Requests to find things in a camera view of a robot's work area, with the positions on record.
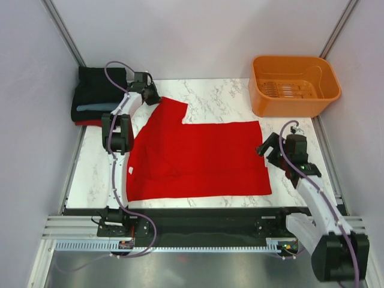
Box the bright red t shirt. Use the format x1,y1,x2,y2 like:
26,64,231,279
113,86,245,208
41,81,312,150
127,98,272,201

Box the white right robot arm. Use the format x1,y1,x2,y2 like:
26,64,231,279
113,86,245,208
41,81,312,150
256,133,370,286

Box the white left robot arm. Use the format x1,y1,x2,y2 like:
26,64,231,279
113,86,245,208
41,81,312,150
97,71,161,238

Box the folded grey t shirt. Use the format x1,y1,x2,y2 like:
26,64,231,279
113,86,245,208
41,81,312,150
76,103,119,112

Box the orange plastic basket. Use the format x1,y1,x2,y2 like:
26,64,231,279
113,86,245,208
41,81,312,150
248,55,341,118

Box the folded black t shirt top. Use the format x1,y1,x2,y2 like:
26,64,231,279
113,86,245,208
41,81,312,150
73,67,124,105

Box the folded black t shirt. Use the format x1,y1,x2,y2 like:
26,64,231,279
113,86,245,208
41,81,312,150
71,106,111,122
73,67,124,105

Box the folded dark red t shirt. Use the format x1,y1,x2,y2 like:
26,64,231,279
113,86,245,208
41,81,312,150
75,120,102,127

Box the folded black t shirt lower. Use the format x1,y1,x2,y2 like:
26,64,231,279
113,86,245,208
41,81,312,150
71,106,111,122

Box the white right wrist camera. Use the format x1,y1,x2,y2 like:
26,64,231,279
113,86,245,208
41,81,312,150
290,125,305,136

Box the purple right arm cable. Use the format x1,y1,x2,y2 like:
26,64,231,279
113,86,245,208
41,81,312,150
277,120,361,288

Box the aluminium frame post left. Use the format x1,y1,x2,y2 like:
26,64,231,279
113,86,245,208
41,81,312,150
41,0,86,67

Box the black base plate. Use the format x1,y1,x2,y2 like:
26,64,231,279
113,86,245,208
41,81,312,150
95,206,304,248

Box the aluminium frame rail right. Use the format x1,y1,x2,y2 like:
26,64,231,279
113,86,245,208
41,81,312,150
319,0,360,59

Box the white slotted cable duct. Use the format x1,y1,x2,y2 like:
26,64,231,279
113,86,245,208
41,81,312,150
55,238,298,253

